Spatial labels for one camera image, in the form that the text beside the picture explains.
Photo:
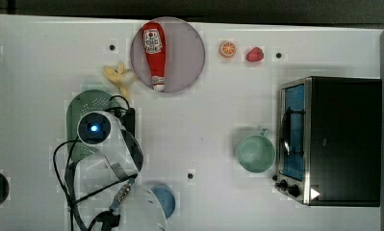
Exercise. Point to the green oval plastic strainer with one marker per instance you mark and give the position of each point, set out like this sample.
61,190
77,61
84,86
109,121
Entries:
83,103

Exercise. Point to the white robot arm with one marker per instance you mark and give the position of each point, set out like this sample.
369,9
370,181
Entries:
103,185

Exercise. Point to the grey round plate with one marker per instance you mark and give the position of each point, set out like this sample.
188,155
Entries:
185,55

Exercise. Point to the green mug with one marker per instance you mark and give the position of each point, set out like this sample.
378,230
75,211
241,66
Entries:
256,153

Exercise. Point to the orange slice toy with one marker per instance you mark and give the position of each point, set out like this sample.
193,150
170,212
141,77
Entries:
227,49

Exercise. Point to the peeled banana toy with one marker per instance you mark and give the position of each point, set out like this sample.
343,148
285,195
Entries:
121,77

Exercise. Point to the blue cup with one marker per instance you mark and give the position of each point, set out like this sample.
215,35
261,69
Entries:
166,198

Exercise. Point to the red strawberry toy near orange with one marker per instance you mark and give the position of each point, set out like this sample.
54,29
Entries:
256,54

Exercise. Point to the red ketchup bottle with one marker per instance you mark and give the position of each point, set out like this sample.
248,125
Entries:
154,45

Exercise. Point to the black steel toaster oven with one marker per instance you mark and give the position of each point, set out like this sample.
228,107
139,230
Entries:
329,141

